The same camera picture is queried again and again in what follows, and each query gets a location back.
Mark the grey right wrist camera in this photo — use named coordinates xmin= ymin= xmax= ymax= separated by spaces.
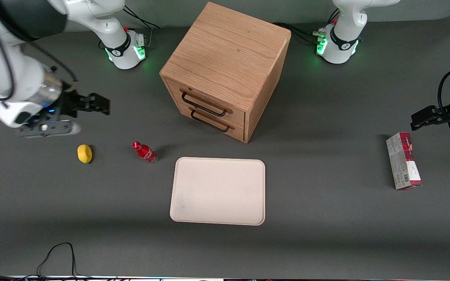
xmin=16 ymin=119 xmax=81 ymax=138

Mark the wooden drawer front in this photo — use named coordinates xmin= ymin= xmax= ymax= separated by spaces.
xmin=172 ymin=98 xmax=246 ymax=142
xmin=165 ymin=78 xmax=246 ymax=127

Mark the wooden drawer cabinet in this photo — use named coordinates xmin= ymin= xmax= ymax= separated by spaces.
xmin=159 ymin=2 xmax=292 ymax=144

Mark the black looped table cable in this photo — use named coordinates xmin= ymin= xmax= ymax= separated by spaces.
xmin=14 ymin=242 xmax=93 ymax=281

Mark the black drawer handle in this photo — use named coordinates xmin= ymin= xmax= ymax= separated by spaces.
xmin=181 ymin=91 xmax=230 ymax=117
xmin=190 ymin=109 xmax=232 ymax=133

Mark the grey and red carton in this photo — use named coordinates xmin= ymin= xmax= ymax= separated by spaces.
xmin=386 ymin=132 xmax=422 ymax=190

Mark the cream plastic tray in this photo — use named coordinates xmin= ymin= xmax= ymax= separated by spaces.
xmin=170 ymin=157 xmax=266 ymax=226

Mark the red coke bottle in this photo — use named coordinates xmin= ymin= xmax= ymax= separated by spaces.
xmin=132 ymin=141 xmax=158 ymax=164

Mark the yellow toy lemon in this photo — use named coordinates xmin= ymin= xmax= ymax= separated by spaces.
xmin=77 ymin=144 xmax=93 ymax=164

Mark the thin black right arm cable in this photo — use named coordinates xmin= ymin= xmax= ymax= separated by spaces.
xmin=24 ymin=37 xmax=79 ymax=83

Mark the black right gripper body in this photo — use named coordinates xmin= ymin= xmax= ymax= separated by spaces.
xmin=54 ymin=89 xmax=80 ymax=119

